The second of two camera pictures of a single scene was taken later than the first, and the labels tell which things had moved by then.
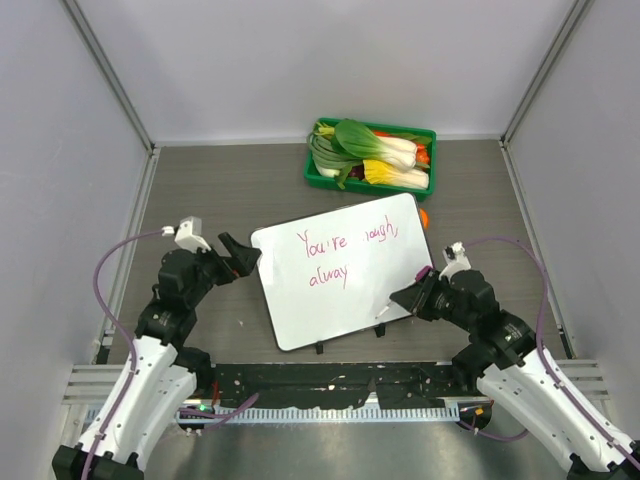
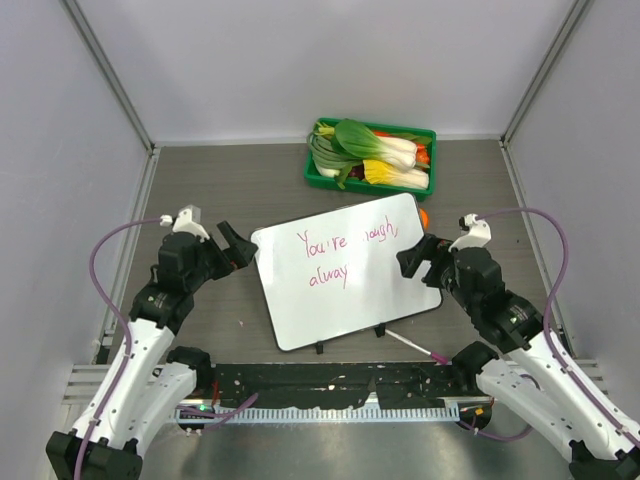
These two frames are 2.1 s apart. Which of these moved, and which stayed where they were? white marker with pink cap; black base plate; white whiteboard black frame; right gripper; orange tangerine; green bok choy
Moved: right gripper; white marker with pink cap
Stayed: orange tangerine; black base plate; green bok choy; white whiteboard black frame
